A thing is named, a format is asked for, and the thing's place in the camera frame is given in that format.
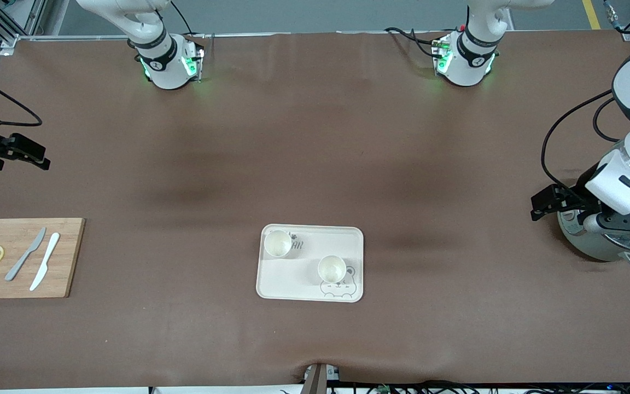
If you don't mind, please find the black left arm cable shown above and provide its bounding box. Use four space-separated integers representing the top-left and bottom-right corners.
540 0 630 190

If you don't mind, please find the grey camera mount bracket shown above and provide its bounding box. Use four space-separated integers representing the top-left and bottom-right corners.
300 362 343 394

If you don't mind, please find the black left base cable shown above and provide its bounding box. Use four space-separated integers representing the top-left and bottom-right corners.
385 26 447 59

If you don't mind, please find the cream tray with bear print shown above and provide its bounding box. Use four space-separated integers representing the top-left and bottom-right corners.
256 224 364 303

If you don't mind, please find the grey plastic knife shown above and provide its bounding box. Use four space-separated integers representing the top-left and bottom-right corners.
5 227 47 282

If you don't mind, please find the white plastic knife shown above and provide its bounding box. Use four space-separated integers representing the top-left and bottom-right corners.
30 233 61 292

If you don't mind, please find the black right base cable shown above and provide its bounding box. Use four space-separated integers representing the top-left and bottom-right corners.
170 0 194 37

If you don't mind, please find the grey pot with glass lid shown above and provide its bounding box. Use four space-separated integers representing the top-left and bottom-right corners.
557 194 630 268

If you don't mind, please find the black base cable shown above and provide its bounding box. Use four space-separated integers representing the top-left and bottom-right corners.
385 26 447 59
170 0 194 37

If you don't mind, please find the brown table cover sheet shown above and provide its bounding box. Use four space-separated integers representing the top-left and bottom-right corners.
0 30 630 390

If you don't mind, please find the wooden cutting board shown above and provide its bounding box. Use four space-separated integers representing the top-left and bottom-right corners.
0 218 86 299

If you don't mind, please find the white plastic cup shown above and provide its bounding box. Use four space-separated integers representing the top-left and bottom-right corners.
264 229 294 259
317 255 347 284

